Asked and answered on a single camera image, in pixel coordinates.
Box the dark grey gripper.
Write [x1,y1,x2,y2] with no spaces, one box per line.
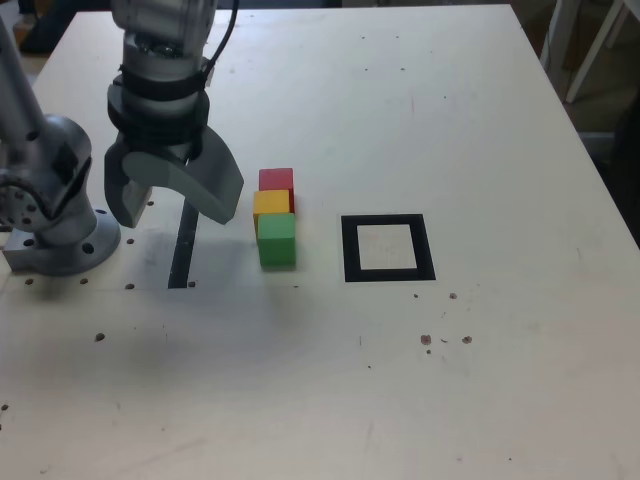
[103,124,245,229]

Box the yellow cube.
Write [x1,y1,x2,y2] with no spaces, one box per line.
[252,189,292,236]

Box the red cube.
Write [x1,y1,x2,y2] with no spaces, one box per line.
[258,167,297,216]

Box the green cube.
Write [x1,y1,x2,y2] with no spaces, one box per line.
[256,212,298,269]

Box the black tape square outline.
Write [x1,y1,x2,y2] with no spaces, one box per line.
[340,213,437,284]

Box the black tape strip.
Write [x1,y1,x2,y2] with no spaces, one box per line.
[167,198,200,290]

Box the white furniture frame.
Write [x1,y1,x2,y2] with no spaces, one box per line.
[539,0,640,105]

